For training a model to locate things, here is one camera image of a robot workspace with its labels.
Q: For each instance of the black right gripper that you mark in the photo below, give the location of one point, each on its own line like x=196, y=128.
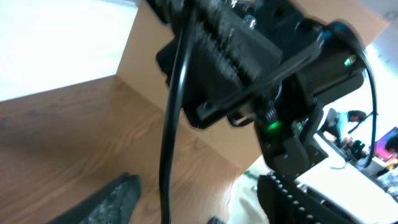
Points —
x=230, y=60

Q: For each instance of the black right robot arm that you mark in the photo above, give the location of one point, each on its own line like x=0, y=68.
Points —
x=335, y=73

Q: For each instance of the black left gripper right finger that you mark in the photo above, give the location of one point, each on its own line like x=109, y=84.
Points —
x=284, y=203

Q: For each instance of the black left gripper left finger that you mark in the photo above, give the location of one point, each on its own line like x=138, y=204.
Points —
x=112, y=204

